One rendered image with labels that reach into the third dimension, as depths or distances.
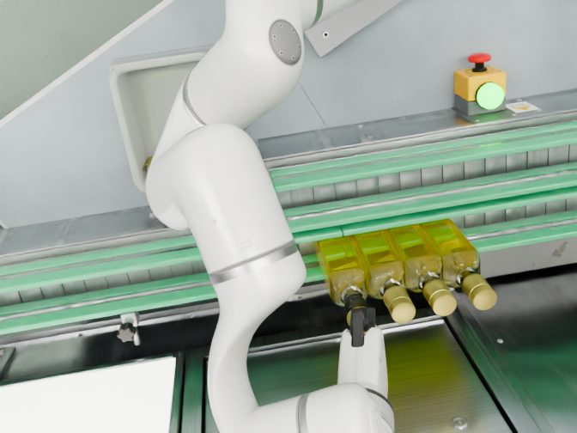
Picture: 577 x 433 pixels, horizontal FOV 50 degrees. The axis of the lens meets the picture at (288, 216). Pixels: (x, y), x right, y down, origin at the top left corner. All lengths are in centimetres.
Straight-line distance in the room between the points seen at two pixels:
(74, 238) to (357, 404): 70
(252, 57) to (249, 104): 6
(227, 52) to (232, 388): 31
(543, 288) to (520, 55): 43
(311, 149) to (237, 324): 56
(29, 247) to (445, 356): 71
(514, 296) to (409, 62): 47
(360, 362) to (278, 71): 33
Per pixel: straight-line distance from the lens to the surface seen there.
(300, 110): 115
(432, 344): 102
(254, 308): 53
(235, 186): 52
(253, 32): 56
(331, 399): 56
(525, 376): 102
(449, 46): 119
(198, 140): 54
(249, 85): 57
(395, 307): 85
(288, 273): 53
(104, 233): 112
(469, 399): 92
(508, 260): 123
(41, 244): 115
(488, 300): 89
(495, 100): 113
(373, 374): 69
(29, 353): 128
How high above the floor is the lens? 185
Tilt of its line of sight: 66 degrees down
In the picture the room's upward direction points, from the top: 165 degrees clockwise
